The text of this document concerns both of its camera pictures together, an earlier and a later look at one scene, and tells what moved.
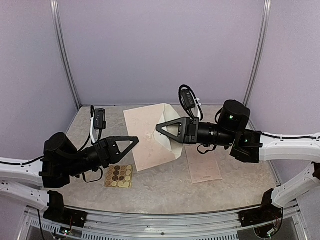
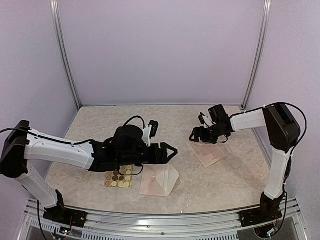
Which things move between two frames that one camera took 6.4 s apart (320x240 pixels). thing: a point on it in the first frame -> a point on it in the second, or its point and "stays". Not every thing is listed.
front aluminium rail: x=140 y=227 stays
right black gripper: x=188 y=130 -> x=196 y=131
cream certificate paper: x=141 y=123 -> x=157 y=179
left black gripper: x=111 y=155 -> x=162 y=158
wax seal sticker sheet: x=119 y=176 stays
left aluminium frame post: x=56 y=16 stays
